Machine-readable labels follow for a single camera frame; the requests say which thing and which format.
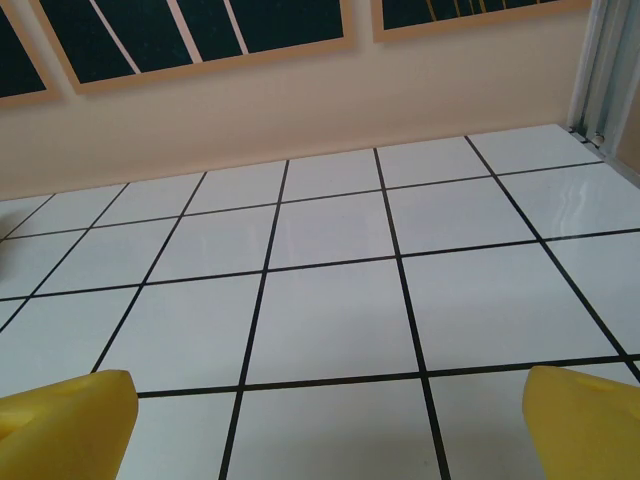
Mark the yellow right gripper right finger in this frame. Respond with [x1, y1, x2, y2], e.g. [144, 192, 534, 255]
[521, 365, 640, 480]

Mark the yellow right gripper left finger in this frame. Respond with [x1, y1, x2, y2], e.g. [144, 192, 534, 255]
[0, 368, 139, 480]

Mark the aluminium frame post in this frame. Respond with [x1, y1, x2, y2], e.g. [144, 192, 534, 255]
[568, 0, 640, 184]

